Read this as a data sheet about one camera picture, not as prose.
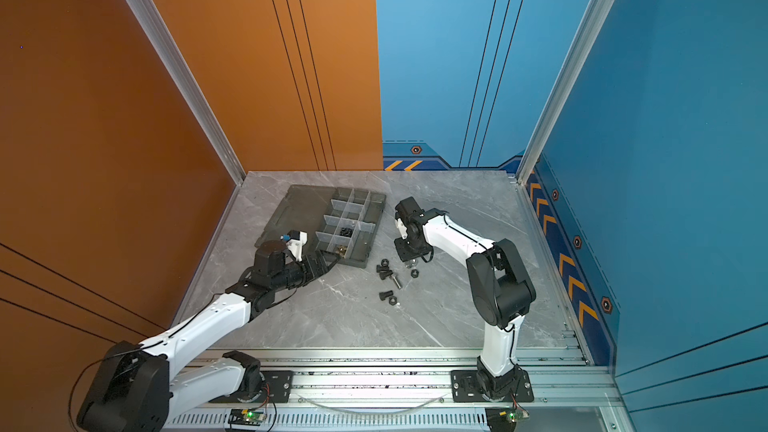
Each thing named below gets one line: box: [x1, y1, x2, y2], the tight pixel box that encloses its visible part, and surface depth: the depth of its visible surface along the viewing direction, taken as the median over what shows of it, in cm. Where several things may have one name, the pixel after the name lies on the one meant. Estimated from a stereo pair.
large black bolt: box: [376, 258, 393, 280], surface depth 96 cm
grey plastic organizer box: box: [255, 184, 387, 269], surface depth 108 cm
